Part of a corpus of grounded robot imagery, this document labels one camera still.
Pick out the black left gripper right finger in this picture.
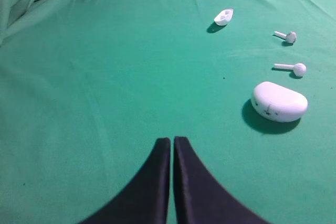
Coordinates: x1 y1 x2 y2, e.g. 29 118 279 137
173 136 268 223

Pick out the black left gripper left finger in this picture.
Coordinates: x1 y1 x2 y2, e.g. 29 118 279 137
83 137 171 223

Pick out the white earbud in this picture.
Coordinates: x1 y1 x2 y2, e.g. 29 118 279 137
274 63 307 78
274 31 297 44

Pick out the white earbud charging case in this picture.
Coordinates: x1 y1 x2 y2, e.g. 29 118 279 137
250 81 308 123

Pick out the green table cloth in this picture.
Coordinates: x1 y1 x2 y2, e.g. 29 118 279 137
1 0 335 223

